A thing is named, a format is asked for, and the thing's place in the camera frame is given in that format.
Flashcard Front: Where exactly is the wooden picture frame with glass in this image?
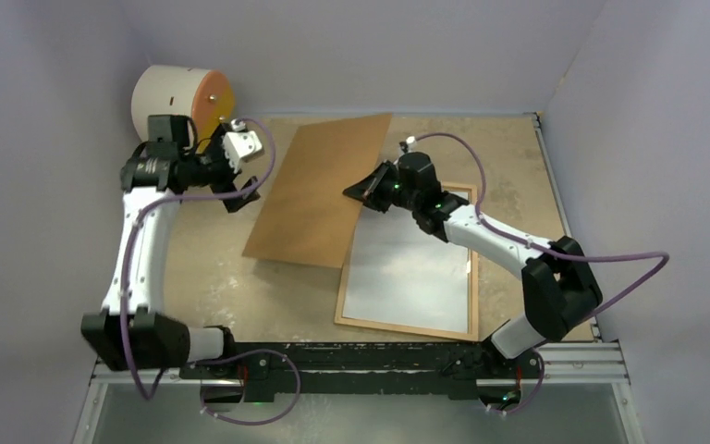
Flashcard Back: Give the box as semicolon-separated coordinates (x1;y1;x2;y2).
333;180;481;343

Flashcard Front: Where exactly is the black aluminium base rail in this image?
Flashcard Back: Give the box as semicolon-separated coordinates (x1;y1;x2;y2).
90;340;631;406

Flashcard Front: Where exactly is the glossy printed photo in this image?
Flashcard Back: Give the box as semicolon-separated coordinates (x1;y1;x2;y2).
341;190;472;335

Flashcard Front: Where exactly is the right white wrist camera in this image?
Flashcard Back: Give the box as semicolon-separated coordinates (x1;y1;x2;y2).
398;136;417;158

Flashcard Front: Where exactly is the white cylindrical drum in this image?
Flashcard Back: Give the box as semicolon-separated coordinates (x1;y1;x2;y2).
131;65;236;141

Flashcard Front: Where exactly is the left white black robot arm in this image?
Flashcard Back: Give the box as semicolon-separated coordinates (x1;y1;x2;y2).
80;115;263;378

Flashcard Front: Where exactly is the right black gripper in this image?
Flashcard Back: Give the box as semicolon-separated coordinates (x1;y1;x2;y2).
345;159;421;214

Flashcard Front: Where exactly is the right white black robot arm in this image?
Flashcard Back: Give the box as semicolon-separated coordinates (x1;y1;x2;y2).
342;152;603;376

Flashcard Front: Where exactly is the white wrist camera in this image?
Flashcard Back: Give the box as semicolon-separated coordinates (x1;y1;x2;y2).
398;136;417;158
221;119;263;172

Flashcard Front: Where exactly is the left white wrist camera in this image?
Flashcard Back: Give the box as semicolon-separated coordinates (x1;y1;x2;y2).
221;119;263;172

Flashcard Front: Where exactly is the brown cardboard backing board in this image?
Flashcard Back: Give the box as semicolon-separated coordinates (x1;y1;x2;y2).
243;114;392;268

